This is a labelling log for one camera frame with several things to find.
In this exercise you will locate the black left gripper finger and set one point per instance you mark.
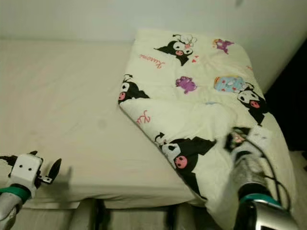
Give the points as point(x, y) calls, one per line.
point(55, 168)
point(32, 153)

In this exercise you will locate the cream cartoon print quilt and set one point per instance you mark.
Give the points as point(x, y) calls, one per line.
point(196, 105)

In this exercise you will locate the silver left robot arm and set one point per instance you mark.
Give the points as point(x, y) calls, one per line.
point(10, 203)

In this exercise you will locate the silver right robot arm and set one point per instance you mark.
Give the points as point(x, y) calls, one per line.
point(256, 187)

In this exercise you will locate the beige bed mattress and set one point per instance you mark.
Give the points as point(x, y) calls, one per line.
point(67, 105)

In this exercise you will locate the black wardrobe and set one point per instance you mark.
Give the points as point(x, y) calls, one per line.
point(290, 100)

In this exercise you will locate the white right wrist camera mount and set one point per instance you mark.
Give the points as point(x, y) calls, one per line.
point(259, 136)

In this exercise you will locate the dark bed frame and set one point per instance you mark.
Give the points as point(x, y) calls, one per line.
point(124, 215)

